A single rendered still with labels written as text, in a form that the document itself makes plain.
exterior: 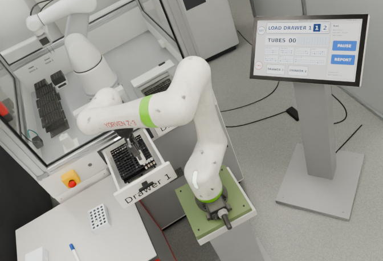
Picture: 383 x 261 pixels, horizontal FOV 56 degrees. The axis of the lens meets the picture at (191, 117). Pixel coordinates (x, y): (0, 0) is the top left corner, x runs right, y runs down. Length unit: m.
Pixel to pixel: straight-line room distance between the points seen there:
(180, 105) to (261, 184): 1.58
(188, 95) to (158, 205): 1.32
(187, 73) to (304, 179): 1.53
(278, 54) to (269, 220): 1.12
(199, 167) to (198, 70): 0.41
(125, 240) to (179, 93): 0.84
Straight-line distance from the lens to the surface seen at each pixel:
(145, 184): 1.67
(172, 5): 1.69
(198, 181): 1.43
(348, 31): 1.75
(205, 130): 1.43
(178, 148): 2.10
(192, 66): 1.23
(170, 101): 1.13
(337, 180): 2.53
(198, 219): 1.61
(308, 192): 2.49
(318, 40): 1.78
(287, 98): 3.14
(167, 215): 2.47
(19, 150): 1.86
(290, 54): 1.81
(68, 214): 2.01
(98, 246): 1.80
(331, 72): 1.76
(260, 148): 2.80
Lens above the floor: 2.12
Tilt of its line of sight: 41 degrees down
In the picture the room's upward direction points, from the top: 24 degrees counter-clockwise
